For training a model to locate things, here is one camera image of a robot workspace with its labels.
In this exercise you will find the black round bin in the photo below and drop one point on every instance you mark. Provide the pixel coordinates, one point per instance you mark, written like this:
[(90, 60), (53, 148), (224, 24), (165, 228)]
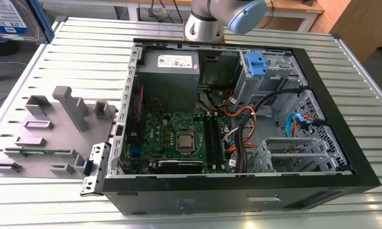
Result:
[(2, 49)]

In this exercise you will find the metal disk bay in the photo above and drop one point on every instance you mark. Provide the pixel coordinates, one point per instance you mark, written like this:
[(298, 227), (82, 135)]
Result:
[(292, 155)]

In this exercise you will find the CPU socket metal frame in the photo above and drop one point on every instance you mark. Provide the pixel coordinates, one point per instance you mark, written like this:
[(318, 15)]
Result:
[(184, 131)]

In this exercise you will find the grey parts rack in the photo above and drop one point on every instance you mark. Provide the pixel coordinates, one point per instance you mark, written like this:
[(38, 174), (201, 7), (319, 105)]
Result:
[(66, 140)]

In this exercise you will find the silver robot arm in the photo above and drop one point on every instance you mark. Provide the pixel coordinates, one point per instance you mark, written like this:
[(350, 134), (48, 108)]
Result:
[(203, 26)]

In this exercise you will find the black RAM slot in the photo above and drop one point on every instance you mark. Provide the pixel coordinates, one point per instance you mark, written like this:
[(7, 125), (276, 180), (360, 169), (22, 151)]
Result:
[(217, 138), (208, 138)]

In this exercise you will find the green motherboard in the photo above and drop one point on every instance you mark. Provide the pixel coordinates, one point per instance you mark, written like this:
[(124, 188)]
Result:
[(160, 126)]

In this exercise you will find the wooden top desk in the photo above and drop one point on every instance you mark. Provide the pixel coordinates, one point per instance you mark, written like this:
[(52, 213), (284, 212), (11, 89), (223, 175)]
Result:
[(299, 9)]

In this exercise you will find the blue plastic drive latch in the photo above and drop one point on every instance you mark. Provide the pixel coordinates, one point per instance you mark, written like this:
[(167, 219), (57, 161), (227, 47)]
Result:
[(255, 65)]

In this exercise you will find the tall metal drive cage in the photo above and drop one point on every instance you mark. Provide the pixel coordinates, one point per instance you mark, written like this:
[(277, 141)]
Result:
[(267, 83)]

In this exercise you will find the hard disk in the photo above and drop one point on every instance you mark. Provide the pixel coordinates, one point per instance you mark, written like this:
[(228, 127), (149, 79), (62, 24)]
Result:
[(5, 19)]

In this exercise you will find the silver CPU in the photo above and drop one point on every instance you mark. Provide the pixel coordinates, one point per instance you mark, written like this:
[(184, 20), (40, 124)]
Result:
[(185, 141)]

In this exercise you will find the black PC case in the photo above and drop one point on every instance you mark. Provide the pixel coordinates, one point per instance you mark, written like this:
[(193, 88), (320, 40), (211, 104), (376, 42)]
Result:
[(209, 195)]

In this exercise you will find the metal expansion slot retainer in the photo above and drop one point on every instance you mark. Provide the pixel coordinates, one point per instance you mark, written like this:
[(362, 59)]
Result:
[(96, 152)]

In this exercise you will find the brown wooden cabinet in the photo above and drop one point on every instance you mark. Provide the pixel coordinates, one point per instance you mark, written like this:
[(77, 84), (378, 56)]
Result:
[(362, 23)]

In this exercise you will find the green RAM stick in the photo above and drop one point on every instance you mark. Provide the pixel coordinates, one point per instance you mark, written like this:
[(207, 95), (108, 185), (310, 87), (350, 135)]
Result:
[(41, 151)]

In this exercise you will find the white metal table frame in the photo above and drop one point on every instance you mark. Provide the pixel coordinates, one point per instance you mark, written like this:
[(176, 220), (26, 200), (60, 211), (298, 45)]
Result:
[(132, 12)]

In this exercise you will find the blue retainer latch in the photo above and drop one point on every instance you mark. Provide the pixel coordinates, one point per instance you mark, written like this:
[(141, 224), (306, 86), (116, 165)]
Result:
[(88, 167)]

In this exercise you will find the grey power supply unit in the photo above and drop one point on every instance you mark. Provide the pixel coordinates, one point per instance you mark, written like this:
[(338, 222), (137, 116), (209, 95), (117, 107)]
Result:
[(165, 90)]

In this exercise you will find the black graphics card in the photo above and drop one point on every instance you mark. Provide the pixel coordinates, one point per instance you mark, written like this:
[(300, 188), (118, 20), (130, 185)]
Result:
[(177, 167)]

